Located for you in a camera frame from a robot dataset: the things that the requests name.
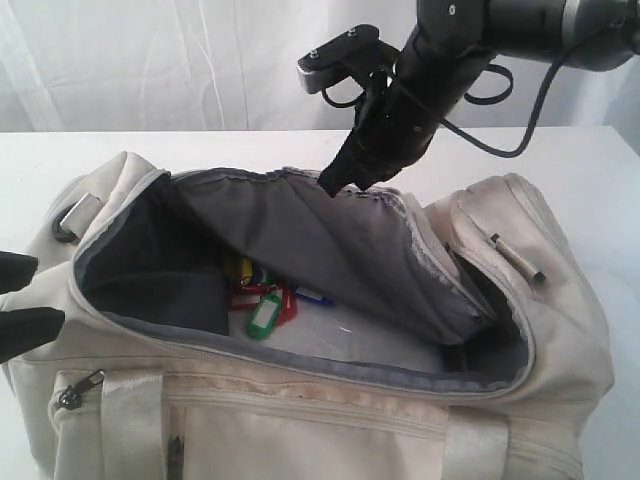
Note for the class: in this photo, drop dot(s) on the colourful key tag bunch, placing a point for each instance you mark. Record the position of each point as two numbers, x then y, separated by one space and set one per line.
269 300

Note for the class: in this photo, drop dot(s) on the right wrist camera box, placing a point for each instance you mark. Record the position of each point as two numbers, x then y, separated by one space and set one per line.
357 54

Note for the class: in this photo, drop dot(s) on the cream white duffel bag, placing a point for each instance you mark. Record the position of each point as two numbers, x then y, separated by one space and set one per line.
464 341

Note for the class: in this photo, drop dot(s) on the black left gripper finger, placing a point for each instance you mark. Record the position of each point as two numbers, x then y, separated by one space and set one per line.
27 329
16 271

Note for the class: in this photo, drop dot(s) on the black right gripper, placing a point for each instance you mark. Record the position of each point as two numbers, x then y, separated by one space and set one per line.
404 106

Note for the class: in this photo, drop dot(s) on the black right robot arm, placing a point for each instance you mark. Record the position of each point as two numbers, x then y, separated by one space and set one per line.
465 38

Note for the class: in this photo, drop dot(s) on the white backdrop curtain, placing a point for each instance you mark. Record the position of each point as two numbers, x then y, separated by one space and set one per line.
174 65

